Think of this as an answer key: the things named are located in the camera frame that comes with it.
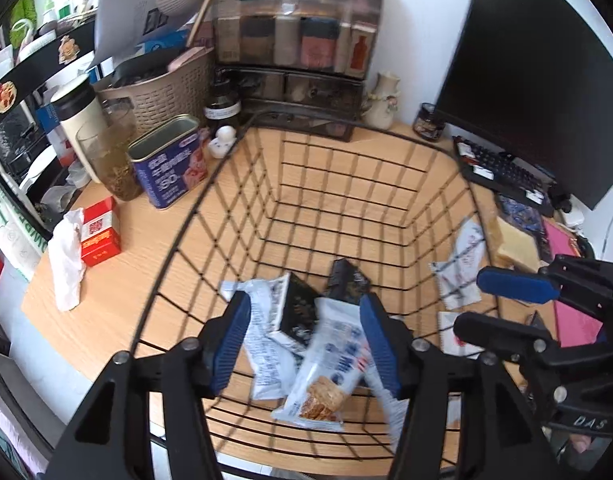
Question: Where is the bagged bread slice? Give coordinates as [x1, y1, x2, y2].
[487, 217, 540, 272]

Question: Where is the long white grey snack packet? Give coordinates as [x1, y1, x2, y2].
[220, 278, 297, 401]

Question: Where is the blue white cracker packet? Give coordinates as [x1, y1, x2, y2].
[272, 297, 372, 432]

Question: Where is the grey foil snack packet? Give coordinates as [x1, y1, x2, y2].
[364, 364, 409, 452]

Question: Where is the long white red-text sachet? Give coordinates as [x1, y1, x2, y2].
[429, 219, 485, 311]

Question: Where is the black gold text box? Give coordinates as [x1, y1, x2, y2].
[266, 272, 320, 356]

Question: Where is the white packet red circle logo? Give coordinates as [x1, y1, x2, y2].
[438, 311, 483, 359]

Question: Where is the black face mask sachet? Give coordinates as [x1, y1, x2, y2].
[325, 258, 372, 304]

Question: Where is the person's right hand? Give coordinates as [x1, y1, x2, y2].
[569, 434, 593, 454]

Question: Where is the pink desk mat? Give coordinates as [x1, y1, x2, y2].
[544, 221, 602, 348]

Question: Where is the smartphone with lit screen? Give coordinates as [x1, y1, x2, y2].
[494, 193, 553, 263]

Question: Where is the dark mechanical keyboard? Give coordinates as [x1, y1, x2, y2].
[452, 136, 555, 218]

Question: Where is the red cigarette pack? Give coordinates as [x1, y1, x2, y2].
[81, 196, 121, 266]

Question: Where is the crumpled white tissue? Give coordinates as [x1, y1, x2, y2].
[47, 208, 86, 312]

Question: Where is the blue luncheon meat tin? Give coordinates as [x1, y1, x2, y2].
[128, 114, 208, 209]

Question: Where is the small dark glass jar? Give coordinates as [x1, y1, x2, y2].
[412, 103, 445, 142]

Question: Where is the black curved monitor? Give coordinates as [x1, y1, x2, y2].
[436, 0, 613, 208]

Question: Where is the small ceramic vase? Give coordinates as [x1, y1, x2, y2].
[362, 70, 400, 130]

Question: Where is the woven brown basket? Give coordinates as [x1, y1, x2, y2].
[93, 47, 214, 133]

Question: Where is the white thermos black lid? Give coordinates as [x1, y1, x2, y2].
[50, 74, 107, 183]

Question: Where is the dark acrylic drawer organizer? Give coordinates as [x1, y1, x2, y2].
[213, 0, 384, 141]

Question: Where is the black wire basket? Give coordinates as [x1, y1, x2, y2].
[128, 112, 505, 478]

